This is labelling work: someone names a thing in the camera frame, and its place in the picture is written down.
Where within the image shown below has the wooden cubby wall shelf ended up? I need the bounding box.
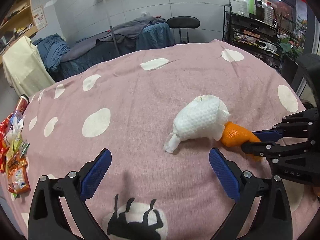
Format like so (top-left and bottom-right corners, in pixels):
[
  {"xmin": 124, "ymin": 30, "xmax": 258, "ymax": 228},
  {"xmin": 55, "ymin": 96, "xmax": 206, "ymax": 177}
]
[{"xmin": 1, "ymin": 0, "xmax": 38, "ymax": 63}]

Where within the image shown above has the dark brown bottle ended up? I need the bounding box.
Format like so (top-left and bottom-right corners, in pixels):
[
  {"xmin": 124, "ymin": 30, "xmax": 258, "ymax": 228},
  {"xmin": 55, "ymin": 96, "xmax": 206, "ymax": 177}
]
[{"xmin": 255, "ymin": 0, "xmax": 265, "ymax": 22}]

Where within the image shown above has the cream cloth draped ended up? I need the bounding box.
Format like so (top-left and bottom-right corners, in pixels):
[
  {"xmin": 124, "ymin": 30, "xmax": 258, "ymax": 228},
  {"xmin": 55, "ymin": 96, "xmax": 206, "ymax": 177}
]
[{"xmin": 2, "ymin": 36, "xmax": 55, "ymax": 97}]

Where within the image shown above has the red cylindrical can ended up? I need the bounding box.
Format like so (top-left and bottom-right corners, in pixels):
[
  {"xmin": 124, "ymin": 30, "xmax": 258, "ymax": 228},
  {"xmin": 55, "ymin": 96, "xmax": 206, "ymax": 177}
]
[{"xmin": 15, "ymin": 94, "xmax": 30, "ymax": 114}]

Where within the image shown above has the white pump bottle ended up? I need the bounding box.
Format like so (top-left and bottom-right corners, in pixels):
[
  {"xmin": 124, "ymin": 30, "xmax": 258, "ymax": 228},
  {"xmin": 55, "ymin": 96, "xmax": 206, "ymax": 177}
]
[{"xmin": 231, "ymin": 0, "xmax": 248, "ymax": 17}]

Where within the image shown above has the wall poster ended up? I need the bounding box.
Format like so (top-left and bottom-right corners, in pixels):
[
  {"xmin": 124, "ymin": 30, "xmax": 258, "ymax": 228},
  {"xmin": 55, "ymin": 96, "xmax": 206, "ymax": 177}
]
[{"xmin": 32, "ymin": 5, "xmax": 48, "ymax": 31}]

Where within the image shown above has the massage bed with blue cover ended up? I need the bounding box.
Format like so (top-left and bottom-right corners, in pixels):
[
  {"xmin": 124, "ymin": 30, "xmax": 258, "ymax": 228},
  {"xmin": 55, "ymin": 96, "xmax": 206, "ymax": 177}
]
[{"xmin": 33, "ymin": 16, "xmax": 174, "ymax": 82}]

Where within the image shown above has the clear plastic bottle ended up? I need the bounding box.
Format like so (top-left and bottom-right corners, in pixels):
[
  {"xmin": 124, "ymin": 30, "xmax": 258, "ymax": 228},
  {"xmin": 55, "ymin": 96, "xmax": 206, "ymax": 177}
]
[{"xmin": 264, "ymin": 2, "xmax": 274, "ymax": 25}]

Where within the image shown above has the black wire trolley cart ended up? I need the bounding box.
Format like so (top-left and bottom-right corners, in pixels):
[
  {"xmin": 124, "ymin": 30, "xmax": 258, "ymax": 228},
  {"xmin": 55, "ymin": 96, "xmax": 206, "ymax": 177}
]
[{"xmin": 222, "ymin": 4, "xmax": 283, "ymax": 70}]

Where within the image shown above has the potted green plant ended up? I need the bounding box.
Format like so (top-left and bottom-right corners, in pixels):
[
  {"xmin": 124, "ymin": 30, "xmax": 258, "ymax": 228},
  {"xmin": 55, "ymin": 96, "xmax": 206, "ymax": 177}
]
[{"xmin": 279, "ymin": 36, "xmax": 303, "ymax": 60}]

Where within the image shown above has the orange snack packet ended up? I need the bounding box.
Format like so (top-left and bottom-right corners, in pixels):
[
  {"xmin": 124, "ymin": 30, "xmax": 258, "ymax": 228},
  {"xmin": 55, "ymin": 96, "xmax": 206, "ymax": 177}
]
[{"xmin": 8, "ymin": 152, "xmax": 30, "ymax": 194}]

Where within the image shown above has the white paper towel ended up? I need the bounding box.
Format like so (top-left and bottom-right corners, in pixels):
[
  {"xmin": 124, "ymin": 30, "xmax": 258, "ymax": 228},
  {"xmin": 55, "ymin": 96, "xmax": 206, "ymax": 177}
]
[{"xmin": 163, "ymin": 95, "xmax": 230, "ymax": 154}]

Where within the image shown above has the green bottle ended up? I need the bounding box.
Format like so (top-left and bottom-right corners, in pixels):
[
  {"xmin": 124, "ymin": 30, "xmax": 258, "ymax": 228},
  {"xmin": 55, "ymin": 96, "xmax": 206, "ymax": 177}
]
[{"xmin": 247, "ymin": 0, "xmax": 255, "ymax": 15}]

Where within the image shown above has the pink polka dot blanket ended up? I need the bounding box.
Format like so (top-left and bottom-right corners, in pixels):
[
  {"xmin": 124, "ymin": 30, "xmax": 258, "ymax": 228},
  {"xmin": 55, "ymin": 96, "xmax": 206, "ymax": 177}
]
[{"xmin": 22, "ymin": 40, "xmax": 304, "ymax": 239}]

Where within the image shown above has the black round stool chair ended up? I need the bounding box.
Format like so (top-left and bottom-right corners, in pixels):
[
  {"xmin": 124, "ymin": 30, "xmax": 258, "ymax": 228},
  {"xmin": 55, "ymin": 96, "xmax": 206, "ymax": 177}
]
[{"xmin": 167, "ymin": 16, "xmax": 201, "ymax": 44}]

